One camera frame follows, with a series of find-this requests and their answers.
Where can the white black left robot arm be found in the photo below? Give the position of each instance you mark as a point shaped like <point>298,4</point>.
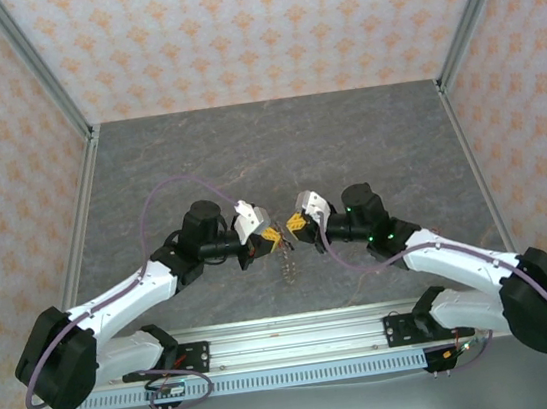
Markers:
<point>57,364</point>

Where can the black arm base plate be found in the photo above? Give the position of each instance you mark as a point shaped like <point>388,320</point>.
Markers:
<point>398,329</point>
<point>195,356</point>

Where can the aluminium table side rail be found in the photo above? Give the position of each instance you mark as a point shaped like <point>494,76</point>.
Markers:
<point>469,158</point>
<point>83,209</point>

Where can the aluminium frame corner post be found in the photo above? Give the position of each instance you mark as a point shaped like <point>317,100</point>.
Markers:
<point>475,11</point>
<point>39,69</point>

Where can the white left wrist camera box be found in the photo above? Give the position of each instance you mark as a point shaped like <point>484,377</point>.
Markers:
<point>250,220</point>

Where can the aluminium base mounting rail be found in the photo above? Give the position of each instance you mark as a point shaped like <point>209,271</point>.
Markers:
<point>296,340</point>

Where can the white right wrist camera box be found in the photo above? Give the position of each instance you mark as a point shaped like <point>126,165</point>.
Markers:
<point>311,204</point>

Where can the small green circuit board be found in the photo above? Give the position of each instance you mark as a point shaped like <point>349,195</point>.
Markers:
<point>461,348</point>
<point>169,390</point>

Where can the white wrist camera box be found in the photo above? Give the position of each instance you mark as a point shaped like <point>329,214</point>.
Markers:
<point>250,220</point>
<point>311,204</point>

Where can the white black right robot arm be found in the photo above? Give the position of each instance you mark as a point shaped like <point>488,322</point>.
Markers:
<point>538,301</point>

